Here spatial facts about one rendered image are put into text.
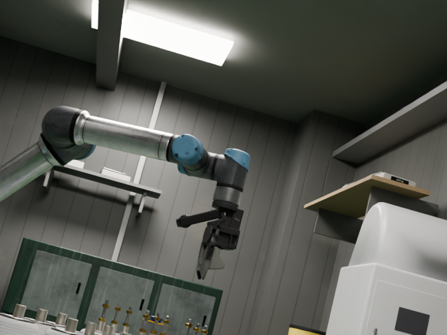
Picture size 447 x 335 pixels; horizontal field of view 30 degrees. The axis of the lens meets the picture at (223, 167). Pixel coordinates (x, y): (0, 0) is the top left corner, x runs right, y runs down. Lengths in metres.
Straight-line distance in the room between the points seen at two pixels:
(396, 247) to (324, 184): 3.53
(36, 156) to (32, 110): 6.43
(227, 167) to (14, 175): 0.62
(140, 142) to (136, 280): 4.76
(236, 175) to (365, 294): 2.56
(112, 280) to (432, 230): 2.92
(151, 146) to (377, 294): 2.73
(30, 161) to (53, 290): 4.52
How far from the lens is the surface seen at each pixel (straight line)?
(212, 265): 2.24
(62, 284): 6.92
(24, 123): 8.84
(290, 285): 8.18
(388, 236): 4.89
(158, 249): 8.67
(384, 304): 4.74
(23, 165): 2.45
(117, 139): 2.24
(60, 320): 2.01
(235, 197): 2.26
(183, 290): 6.96
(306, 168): 8.33
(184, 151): 2.15
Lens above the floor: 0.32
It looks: 11 degrees up
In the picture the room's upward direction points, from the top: 15 degrees clockwise
